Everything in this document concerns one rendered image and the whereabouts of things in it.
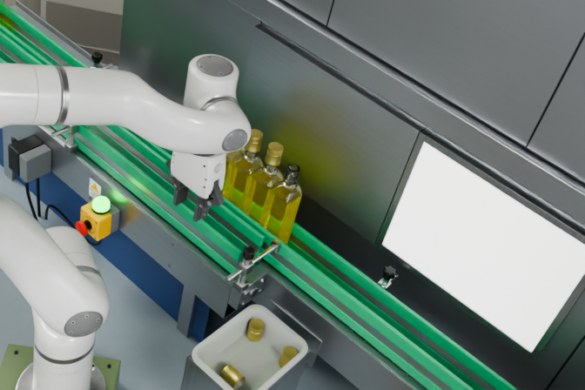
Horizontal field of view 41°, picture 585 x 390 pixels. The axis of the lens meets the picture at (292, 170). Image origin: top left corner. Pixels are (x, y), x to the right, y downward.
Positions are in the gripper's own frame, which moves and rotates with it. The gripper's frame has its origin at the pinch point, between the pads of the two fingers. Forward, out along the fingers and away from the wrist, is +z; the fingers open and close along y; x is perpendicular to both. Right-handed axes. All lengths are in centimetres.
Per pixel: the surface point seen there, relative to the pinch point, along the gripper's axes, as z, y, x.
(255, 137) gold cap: 2.9, 8.4, -28.6
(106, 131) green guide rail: 28, 51, -24
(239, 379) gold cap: 38.5, -19.7, -2.3
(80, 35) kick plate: 129, 217, -151
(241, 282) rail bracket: 27.8, -6.4, -14.3
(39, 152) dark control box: 36, 62, -11
